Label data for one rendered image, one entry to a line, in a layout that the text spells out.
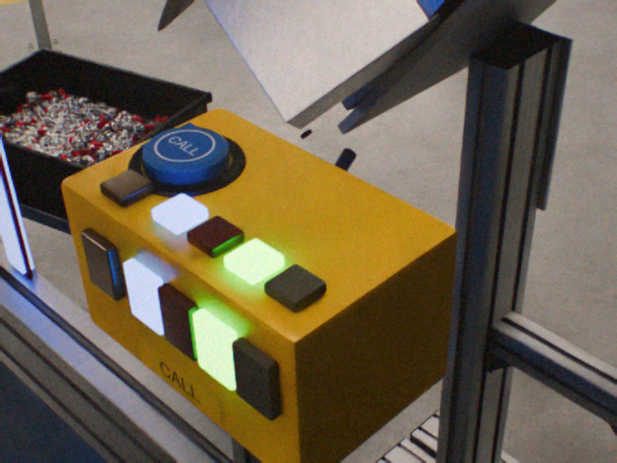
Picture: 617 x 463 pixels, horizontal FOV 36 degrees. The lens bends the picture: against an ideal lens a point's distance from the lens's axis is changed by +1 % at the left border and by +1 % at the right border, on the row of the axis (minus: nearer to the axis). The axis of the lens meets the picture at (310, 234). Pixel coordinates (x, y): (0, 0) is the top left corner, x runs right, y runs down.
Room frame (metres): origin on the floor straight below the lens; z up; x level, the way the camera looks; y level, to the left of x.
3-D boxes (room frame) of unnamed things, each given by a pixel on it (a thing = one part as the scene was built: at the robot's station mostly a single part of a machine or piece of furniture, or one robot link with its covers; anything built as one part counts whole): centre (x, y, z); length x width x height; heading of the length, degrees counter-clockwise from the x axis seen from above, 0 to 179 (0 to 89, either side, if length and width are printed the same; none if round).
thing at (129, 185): (0.35, 0.08, 1.08); 0.02 x 0.02 x 0.01; 44
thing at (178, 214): (0.33, 0.06, 1.08); 0.02 x 0.02 x 0.01; 44
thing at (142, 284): (0.32, 0.07, 1.04); 0.02 x 0.01 x 0.03; 44
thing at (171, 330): (0.30, 0.06, 1.04); 0.02 x 0.01 x 0.03; 44
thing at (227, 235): (0.31, 0.04, 1.08); 0.02 x 0.02 x 0.01; 44
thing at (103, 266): (0.34, 0.10, 1.04); 0.02 x 0.01 x 0.03; 44
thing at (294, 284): (0.28, 0.01, 1.08); 0.02 x 0.02 x 0.01; 44
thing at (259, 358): (0.26, 0.02, 1.04); 0.02 x 0.01 x 0.03; 44
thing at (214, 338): (0.28, 0.04, 1.04); 0.02 x 0.01 x 0.03; 44
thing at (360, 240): (0.34, 0.03, 1.02); 0.16 x 0.10 x 0.11; 44
